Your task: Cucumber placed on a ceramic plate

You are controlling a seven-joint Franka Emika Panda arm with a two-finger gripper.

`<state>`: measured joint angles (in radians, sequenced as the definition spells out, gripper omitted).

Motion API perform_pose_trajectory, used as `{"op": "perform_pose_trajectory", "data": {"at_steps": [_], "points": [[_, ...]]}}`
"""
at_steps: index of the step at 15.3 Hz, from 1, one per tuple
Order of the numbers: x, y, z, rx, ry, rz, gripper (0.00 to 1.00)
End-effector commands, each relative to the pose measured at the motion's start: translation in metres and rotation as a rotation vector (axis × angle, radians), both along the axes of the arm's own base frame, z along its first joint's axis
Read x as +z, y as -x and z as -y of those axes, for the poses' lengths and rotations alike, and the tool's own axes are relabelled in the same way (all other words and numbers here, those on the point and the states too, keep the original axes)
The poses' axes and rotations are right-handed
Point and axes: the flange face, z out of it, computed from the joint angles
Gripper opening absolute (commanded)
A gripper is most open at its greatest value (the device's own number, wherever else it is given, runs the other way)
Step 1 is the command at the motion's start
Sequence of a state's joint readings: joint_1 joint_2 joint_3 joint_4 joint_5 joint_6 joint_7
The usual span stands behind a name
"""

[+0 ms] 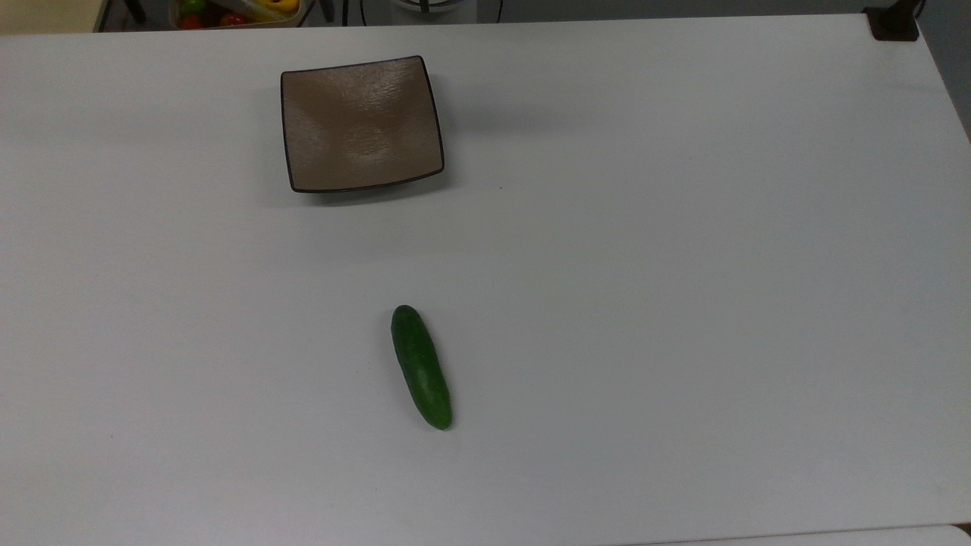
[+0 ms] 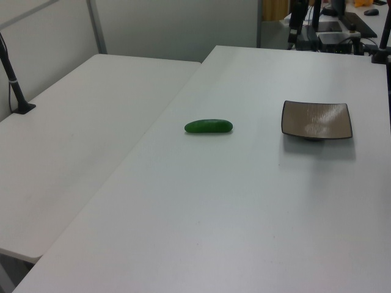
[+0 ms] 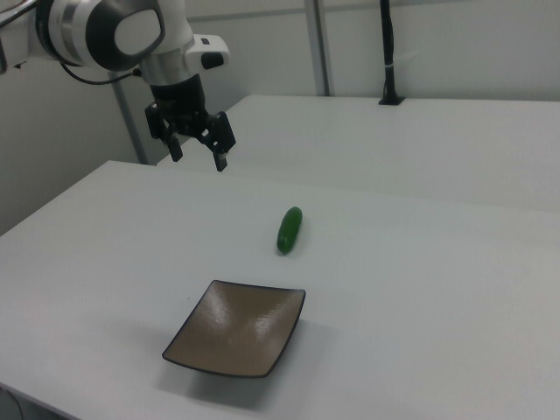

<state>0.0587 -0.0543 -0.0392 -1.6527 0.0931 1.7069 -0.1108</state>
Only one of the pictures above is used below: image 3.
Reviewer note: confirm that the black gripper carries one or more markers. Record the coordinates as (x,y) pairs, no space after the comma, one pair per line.
(179,100)

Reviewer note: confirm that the green cucumber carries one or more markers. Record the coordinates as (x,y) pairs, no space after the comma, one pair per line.
(289,229)

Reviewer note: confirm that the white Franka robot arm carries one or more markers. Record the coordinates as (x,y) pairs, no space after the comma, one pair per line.
(87,26)

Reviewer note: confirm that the square brown ceramic plate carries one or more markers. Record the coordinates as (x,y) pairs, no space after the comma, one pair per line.
(238,328)

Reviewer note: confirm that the black pole with base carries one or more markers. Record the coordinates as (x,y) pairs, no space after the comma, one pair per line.
(389,44)

